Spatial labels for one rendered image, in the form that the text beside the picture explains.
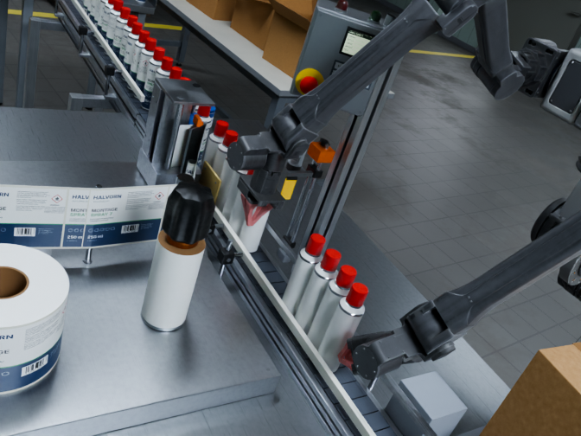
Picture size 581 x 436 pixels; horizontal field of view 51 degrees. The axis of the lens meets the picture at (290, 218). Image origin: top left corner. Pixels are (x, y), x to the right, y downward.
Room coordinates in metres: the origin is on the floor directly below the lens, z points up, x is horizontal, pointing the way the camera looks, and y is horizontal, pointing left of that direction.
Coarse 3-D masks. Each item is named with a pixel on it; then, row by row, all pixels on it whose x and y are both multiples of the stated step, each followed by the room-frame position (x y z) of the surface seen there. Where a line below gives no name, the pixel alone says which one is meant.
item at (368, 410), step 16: (224, 240) 1.24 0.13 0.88; (256, 256) 1.22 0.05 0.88; (272, 272) 1.17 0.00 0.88; (256, 288) 1.10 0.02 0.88; (272, 304) 1.06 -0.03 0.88; (288, 336) 0.98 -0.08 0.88; (304, 352) 0.95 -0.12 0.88; (320, 384) 0.88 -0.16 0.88; (352, 384) 0.91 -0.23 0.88; (336, 400) 0.85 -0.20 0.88; (352, 400) 0.87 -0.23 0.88; (368, 400) 0.88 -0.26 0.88; (368, 416) 0.84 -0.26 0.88; (352, 432) 0.79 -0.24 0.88; (384, 432) 0.81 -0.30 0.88
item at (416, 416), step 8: (272, 224) 1.25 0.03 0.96; (272, 232) 1.22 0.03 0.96; (280, 240) 1.19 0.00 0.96; (288, 248) 1.17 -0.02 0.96; (288, 256) 1.16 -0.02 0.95; (296, 256) 1.15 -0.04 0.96; (384, 376) 0.87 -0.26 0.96; (392, 384) 0.85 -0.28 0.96; (392, 392) 0.85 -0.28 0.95; (400, 392) 0.84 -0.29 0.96; (400, 400) 0.83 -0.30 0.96; (408, 400) 0.83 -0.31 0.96; (408, 408) 0.81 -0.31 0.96; (416, 408) 0.81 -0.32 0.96; (416, 416) 0.80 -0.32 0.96; (416, 424) 0.79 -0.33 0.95; (424, 424) 0.78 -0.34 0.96; (424, 432) 0.77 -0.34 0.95; (432, 432) 0.77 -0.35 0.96
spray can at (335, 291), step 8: (344, 272) 0.96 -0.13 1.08; (352, 272) 0.97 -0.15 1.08; (336, 280) 0.97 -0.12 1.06; (344, 280) 0.96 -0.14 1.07; (352, 280) 0.97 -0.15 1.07; (328, 288) 0.97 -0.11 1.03; (336, 288) 0.96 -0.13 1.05; (344, 288) 0.96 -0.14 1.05; (328, 296) 0.96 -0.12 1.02; (336, 296) 0.95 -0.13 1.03; (344, 296) 0.95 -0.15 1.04; (320, 304) 0.98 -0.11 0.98; (328, 304) 0.96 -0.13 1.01; (336, 304) 0.95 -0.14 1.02; (320, 312) 0.96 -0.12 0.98; (328, 312) 0.95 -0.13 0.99; (320, 320) 0.96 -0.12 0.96; (328, 320) 0.95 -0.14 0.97; (312, 328) 0.97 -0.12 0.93; (320, 328) 0.95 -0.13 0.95; (312, 336) 0.96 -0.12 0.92; (320, 336) 0.95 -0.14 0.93
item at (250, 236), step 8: (264, 216) 1.22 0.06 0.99; (256, 224) 1.21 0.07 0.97; (264, 224) 1.23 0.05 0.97; (240, 232) 1.23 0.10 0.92; (248, 232) 1.21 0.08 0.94; (256, 232) 1.21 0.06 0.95; (240, 240) 1.22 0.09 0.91; (248, 240) 1.21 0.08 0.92; (256, 240) 1.22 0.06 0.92; (248, 248) 1.21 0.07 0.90; (256, 248) 1.23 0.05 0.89
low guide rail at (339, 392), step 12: (216, 216) 1.29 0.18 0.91; (228, 228) 1.24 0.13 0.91; (252, 264) 1.13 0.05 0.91; (264, 276) 1.10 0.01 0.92; (264, 288) 1.08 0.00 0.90; (276, 300) 1.04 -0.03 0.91; (288, 312) 1.01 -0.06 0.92; (288, 324) 0.99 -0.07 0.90; (300, 336) 0.95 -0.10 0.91; (312, 348) 0.93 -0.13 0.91; (312, 360) 0.91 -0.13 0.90; (324, 372) 0.88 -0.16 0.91; (336, 384) 0.85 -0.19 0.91; (336, 396) 0.84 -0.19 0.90; (348, 396) 0.83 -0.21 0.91; (348, 408) 0.81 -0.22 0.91; (360, 420) 0.79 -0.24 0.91; (360, 432) 0.78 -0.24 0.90; (372, 432) 0.77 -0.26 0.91
